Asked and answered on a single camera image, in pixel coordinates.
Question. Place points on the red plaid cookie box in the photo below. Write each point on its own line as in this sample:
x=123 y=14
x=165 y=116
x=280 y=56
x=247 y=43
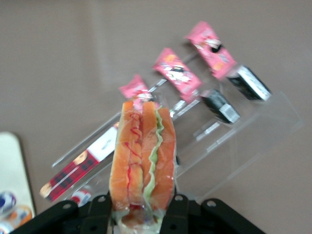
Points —
x=70 y=174

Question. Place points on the orange lid cup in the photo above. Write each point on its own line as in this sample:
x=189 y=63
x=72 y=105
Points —
x=21 y=216

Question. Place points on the pink snack packet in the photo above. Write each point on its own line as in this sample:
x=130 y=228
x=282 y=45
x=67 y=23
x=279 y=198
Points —
x=134 y=89
x=209 y=48
x=176 y=73

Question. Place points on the blue lid cup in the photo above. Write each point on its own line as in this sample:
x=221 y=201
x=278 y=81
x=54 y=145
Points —
x=7 y=202

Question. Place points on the small black box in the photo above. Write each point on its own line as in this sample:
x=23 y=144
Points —
x=217 y=103
x=248 y=83

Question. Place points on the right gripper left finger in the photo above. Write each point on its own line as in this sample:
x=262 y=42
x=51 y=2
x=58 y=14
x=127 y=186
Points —
x=73 y=219

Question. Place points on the triangle sandwich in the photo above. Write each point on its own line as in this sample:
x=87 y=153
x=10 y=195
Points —
x=129 y=158

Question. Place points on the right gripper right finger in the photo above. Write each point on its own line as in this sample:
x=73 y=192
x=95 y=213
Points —
x=202 y=217

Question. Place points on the clear acrylic tiered stand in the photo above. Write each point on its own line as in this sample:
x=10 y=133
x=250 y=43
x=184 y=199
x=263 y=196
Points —
x=256 y=136

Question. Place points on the red lid cup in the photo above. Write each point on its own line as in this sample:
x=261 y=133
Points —
x=80 y=196

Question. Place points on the beige serving tray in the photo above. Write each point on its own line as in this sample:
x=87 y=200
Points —
x=12 y=165

